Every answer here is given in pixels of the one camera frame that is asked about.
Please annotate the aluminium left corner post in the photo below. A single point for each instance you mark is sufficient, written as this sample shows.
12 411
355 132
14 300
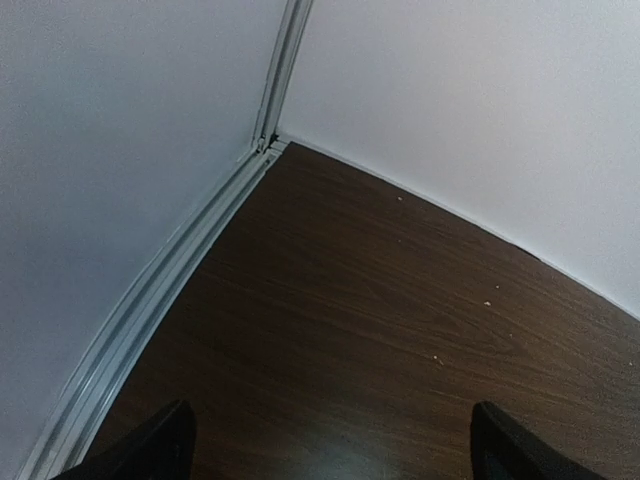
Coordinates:
282 62

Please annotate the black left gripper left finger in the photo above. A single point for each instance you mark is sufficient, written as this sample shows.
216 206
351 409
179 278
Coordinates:
162 447

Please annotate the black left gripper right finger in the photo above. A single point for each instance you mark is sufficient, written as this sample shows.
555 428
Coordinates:
501 448

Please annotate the aluminium left floor rail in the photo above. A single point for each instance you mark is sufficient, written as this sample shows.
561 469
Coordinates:
104 368

